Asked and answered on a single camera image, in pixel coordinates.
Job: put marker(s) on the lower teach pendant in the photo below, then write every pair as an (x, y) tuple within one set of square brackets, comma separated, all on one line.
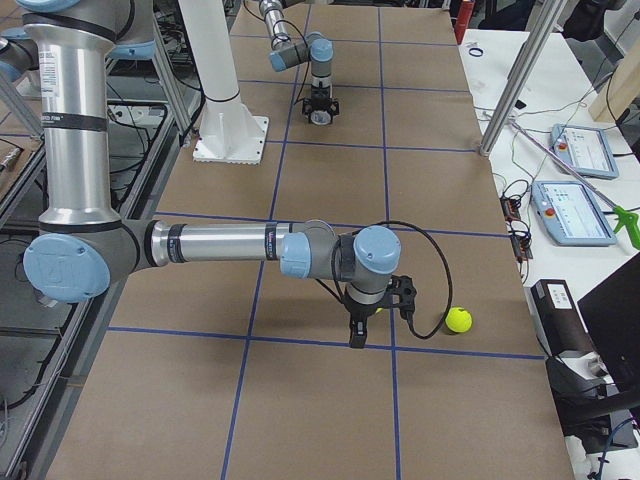
[(570, 214)]

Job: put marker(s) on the black box with label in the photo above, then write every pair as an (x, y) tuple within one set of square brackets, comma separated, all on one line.
[(563, 328)]

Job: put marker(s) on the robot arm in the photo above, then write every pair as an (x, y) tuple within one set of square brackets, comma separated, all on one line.
[(84, 245), (314, 48)]

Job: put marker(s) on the teach pendant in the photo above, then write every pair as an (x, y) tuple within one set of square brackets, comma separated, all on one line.
[(570, 214), (586, 149)]

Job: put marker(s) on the black computer monitor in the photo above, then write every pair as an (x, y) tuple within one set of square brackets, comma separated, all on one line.
[(611, 314)]

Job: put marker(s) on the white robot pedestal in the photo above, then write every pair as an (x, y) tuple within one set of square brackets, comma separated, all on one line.
[(228, 132)]

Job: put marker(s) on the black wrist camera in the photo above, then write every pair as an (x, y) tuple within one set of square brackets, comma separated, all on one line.
[(402, 294)]

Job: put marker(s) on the green handled reacher tool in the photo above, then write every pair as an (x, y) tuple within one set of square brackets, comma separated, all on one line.
[(625, 218)]

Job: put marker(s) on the upper teach pendant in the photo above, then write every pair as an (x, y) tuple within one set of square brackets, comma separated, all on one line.
[(586, 149)]

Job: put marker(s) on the clear tennis ball tube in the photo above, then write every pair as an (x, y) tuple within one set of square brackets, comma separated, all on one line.
[(320, 117)]

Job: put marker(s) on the small circuit board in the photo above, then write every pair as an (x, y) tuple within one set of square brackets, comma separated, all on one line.
[(510, 208)]

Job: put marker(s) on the aluminium frame post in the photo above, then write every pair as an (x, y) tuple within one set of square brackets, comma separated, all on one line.
[(520, 71)]

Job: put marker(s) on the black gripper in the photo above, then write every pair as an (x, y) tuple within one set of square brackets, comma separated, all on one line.
[(361, 312), (320, 95)]

